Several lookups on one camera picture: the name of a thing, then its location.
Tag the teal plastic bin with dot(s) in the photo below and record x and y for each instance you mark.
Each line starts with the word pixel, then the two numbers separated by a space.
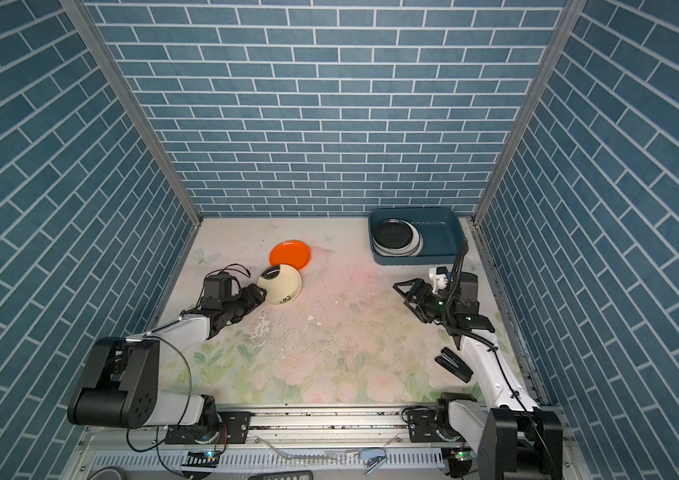
pixel 439 228

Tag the orange plastic plate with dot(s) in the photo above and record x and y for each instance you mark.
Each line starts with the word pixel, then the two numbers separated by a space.
pixel 294 253

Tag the black round plate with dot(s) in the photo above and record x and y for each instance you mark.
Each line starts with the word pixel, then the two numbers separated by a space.
pixel 393 235

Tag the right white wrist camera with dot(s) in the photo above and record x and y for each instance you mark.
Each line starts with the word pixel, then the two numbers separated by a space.
pixel 440 278

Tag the aluminium mounting rail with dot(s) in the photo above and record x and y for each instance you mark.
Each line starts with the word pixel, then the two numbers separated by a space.
pixel 316 438

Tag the cream plate green edge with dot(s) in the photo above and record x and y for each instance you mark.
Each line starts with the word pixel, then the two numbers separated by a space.
pixel 282 284

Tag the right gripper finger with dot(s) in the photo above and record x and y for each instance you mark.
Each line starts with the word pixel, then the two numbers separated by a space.
pixel 413 284
pixel 412 301

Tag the white plate clover emblem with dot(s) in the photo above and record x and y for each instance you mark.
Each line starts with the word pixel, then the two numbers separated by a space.
pixel 415 249

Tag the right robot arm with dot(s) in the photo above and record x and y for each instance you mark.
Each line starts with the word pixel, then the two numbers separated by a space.
pixel 511 437

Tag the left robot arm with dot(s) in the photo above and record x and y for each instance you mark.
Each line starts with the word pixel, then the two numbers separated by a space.
pixel 120 384

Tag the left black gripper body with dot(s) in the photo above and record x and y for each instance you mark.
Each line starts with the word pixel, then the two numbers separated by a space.
pixel 242 304

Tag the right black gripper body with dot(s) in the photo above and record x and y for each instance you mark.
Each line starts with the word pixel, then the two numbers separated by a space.
pixel 429 305

